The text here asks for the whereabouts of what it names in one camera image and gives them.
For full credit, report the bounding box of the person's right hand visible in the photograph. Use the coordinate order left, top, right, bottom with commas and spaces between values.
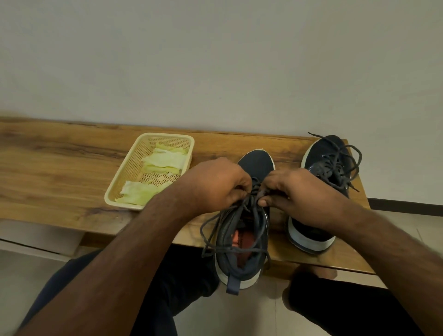
257, 168, 358, 236

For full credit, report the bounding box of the person's left hand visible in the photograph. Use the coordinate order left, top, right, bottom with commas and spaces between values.
176, 157, 253, 217

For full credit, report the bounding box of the grey shoelace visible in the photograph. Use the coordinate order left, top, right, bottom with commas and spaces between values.
199, 178, 272, 269
307, 132, 363, 193

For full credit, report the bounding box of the dark sneaker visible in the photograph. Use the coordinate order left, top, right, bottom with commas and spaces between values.
287, 135, 360, 255
214, 149, 276, 296

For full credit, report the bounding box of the person's left forearm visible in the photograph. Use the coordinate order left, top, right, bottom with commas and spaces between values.
15, 197, 196, 336

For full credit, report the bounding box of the person's right forearm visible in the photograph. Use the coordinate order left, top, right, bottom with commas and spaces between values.
339, 207, 443, 336

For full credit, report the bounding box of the cream plastic mesh basket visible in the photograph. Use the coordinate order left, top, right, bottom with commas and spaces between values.
104, 132, 196, 211

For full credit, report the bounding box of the dark baseboard strip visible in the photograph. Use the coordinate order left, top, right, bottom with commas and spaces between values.
367, 198, 443, 217

